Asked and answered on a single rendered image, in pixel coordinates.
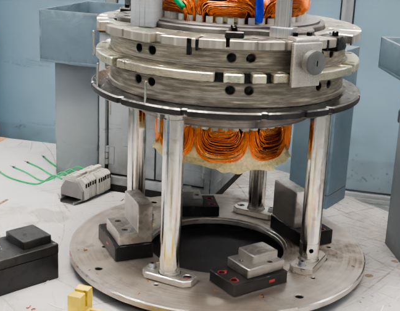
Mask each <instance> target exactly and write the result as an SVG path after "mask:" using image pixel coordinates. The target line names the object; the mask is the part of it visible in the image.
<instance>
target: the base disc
mask: <svg viewBox="0 0 400 311"><path fill-rule="evenodd" d="M201 195H202V196H214V197H215V199H216V201H217V203H218V205H219V216H218V217H182V226H185V225H195V224H209V223H210V224H224V225H234V226H240V227H244V228H249V229H252V230H255V231H258V232H261V233H263V234H266V235H267V236H270V237H271V238H273V239H274V240H276V241H277V242H278V243H279V244H280V246H281V247H282V249H283V256H282V257H281V259H282V260H284V262H283V269H285V270H286V271H288V273H287V281H286V282H285V283H282V284H278V285H275V286H271V287H269V288H265V289H261V290H258V291H254V292H250V293H247V294H243V295H241V296H237V297H233V296H231V295H230V294H229V293H227V292H225V291H224V290H223V289H221V288H220V287H218V286H217V285H215V284H214V283H212V282H211V281H209V280H210V273H205V272H197V271H193V270H187V269H184V268H180V269H181V270H186V271H189V272H193V273H194V274H195V275H196V276H197V282H196V283H195V284H194V285H192V287H190V288H179V287H176V286H172V285H169V284H165V283H161V282H158V281H154V280H150V279H147V278H145V277H144V275H143V268H144V267H145V266H147V265H149V262H155V263H157V262H159V258H158V256H156V255H155V254H154V253H153V256H152V257H148V258H143V259H134V260H124V261H119V262H116V261H115V260H114V259H113V258H112V256H111V255H110V254H109V252H108V250H107V249H106V248H105V246H104V245H103V243H102V242H101V240H100V239H99V224H104V223H107V219H108V218H116V217H124V216H125V203H124V204H120V205H117V206H114V207H111V208H109V209H106V210H103V211H102V212H100V213H98V214H96V215H94V216H92V217H91V218H89V219H87V220H86V221H85V222H84V223H82V224H81V225H80V226H79V227H78V228H77V229H76V231H75V232H74V234H73V235H72V237H71V239H70V244H69V256H70V261H71V263H72V265H73V267H74V269H75V270H76V271H77V273H78V274H79V275H80V276H81V277H82V278H83V279H84V280H85V281H86V282H88V283H89V284H90V285H92V286H93V287H95V288H96V289H98V290H99V291H101V292H103V293H104V294H107V295H108V296H110V297H113V298H114V299H117V300H119V301H122V302H124V303H127V304H130V305H133V306H136V307H139V308H142V309H146V310H150V311H311V310H315V309H318V308H321V307H323V306H326V305H328V304H331V303H332V302H334V301H337V300H338V299H340V298H342V297H343V296H345V295H346V294H348V293H349V292H351V291H352V290H353V289H354V288H355V287H356V286H357V285H358V284H359V282H360V280H361V279H362V277H363V274H364V270H365V255H364V252H363V250H362V248H361V247H360V245H359V243H358V242H357V241H356V240H355V239H354V238H353V237H352V236H351V235H350V234H349V233H348V232H347V231H345V230H344V229H342V228H341V227H340V226H338V225H337V224H335V223H333V222H331V221H329V220H327V219H326V218H323V217H322V223H323V224H324V225H326V226H327V227H329V228H331V229H332V230H333V232H332V240H331V243H330V244H324V245H320V248H319V250H320V251H322V252H324V253H325V254H326V260H325V261H324V262H323V263H322V264H321V266H319V268H318V269H316V271H315V272H314V273H313V274H312V275H306V276H304V275H299V274H296V273H293V272H292V271H291V270H290V263H291V262H292V261H293V260H294V259H295V258H296V257H297V256H298V255H299V247H298V246H297V245H295V244H294V243H292V242H291V241H290V240H288V239H286V238H285V237H284V236H282V235H281V234H280V233H278V232H276V231H275V230H274V229H272V228H271V227H270V221H271V220H264V219H261V218H256V217H250V216H247V215H242V214H237V213H236V212H235V211H234V210H233V206H234V205H235V204H237V203H238V202H247V203H248V197H242V196H234V195H225V194H201ZM148 199H149V200H150V201H151V202H152V203H153V214H154V219H153V220H152V222H153V223H155V225H154V226H153V228H152V240H153V239H154V238H155V237H156V236H157V235H158V234H160V215H161V196H157V197H149V198H148ZM86 249H87V251H84V250H86ZM78 250H79V251H78ZM352 265H353V266H354V267H352ZM90 269H91V270H90ZM88 270H89V271H88ZM96 273H98V274H96ZM148 281H150V282H148ZM214 289H216V290H214ZM213 290H214V291H213ZM138 293H140V294H139V295H138ZM262 294H263V295H264V298H263V296H260V295H262Z"/></svg>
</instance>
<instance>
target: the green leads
mask: <svg viewBox="0 0 400 311"><path fill-rule="evenodd" d="M42 156H43V158H45V159H46V160H47V161H48V162H49V163H51V164H52V165H53V166H55V167H56V165H55V164H54V163H52V162H51V161H50V160H48V159H47V158H46V157H45V156H44V155H42ZM24 162H26V163H28V164H30V165H33V166H35V167H37V168H39V169H41V170H42V171H44V172H46V173H47V174H49V175H50V177H48V178H47V179H45V180H41V179H39V178H37V177H35V176H33V175H32V174H30V173H28V172H26V171H25V170H22V169H20V168H17V167H15V166H11V167H12V168H15V169H17V170H20V171H21V172H24V173H26V174H28V175H30V176H32V177H33V178H34V179H36V180H38V181H41V182H39V183H30V182H27V181H22V180H18V179H15V178H12V177H10V176H8V175H6V174H4V173H3V172H2V171H0V173H1V174H2V175H4V176H6V177H8V178H10V179H12V180H15V181H19V182H22V183H26V184H30V185H40V184H42V183H44V182H47V181H50V180H53V179H55V177H56V178H59V179H60V180H62V178H61V177H60V176H62V175H64V174H65V175H68V173H71V172H76V171H75V169H76V168H80V169H83V168H82V167H80V166H75V167H74V168H73V169H71V168H70V169H67V170H66V171H64V172H59V173H58V174H56V175H53V174H51V173H49V172H48V171H46V170H45V169H43V168H41V167H39V166H37V165H35V164H33V163H30V162H29V161H25V160H24ZM68 171H69V172H68Z"/></svg>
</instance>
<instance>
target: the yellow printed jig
mask: <svg viewBox="0 0 400 311"><path fill-rule="evenodd" d="M67 311H105V310H99V309H94V308H93V287H92V286H86V285H82V284H79V285H78V286H77V287H76V288H75V291H72V292H71V293H69V294H68V295H67Z"/></svg>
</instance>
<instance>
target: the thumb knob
mask: <svg viewBox="0 0 400 311"><path fill-rule="evenodd" d="M325 65H326V58H325V56H324V54H323V53H322V52H320V51H315V50H311V51H308V52H307V53H306V54H305V55H304V57H303V58H302V68H303V70H304V71H305V72H306V73H308V74H311V75H318V74H320V73H321V72H322V71H323V70H324V68H325Z"/></svg>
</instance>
